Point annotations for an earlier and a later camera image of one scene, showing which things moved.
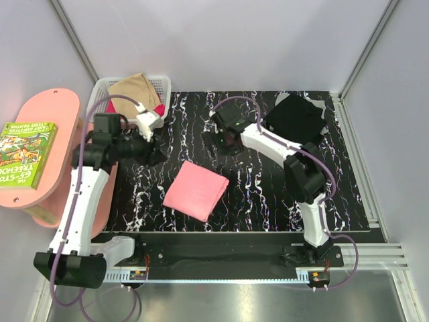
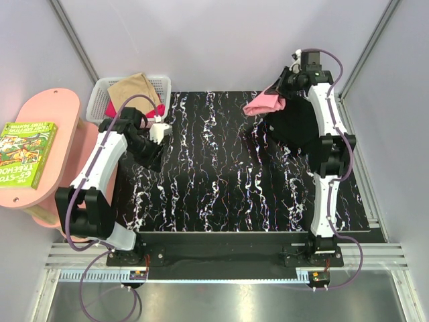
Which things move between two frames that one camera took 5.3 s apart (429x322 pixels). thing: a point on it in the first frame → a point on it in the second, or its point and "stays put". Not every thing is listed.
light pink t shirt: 196,192 → 264,103
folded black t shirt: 297,119 stays put
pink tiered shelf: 62,106 stays put
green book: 25,148 stays put
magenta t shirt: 160,109 stays put
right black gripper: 211,139 → 279,87
